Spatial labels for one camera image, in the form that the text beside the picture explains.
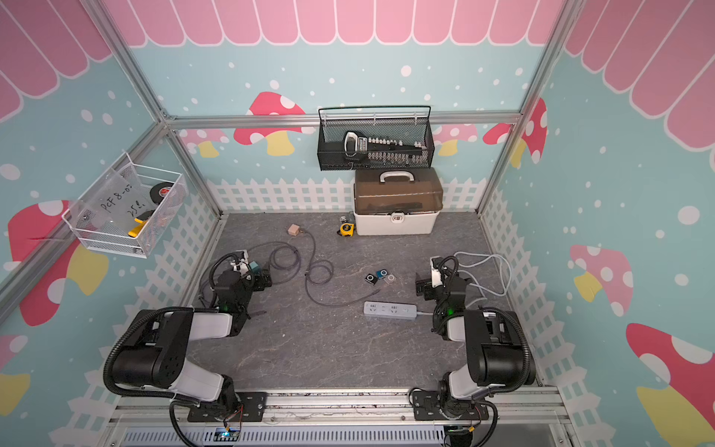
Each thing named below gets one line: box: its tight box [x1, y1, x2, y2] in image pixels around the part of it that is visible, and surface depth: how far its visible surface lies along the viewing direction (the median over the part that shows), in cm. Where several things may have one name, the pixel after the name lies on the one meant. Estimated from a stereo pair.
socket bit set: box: [342, 131, 429, 165], surface depth 91 cm
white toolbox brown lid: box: [352, 167, 445, 236], surface depth 105 cm
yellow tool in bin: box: [127, 217, 148, 238], surface depth 64 cm
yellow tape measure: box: [339, 222, 355, 237], surface depth 114 cm
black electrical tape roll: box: [149, 181, 175, 204], surface depth 81 cm
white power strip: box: [364, 300, 419, 319], surface depth 91 cm
